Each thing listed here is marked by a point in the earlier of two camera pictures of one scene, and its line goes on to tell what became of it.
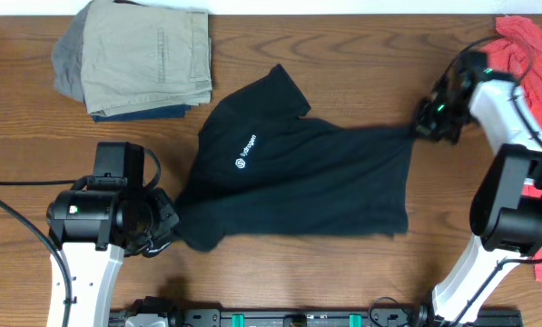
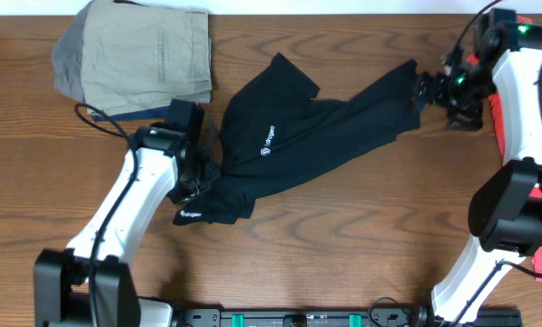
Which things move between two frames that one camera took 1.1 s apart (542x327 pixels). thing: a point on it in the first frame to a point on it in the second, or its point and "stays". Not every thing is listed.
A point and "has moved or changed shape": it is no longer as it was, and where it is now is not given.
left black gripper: x=162 y=218 to x=200 y=177
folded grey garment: x=66 y=59 stays
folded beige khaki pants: x=137 y=57 stays
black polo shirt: x=261 y=168 has moved or changed shape
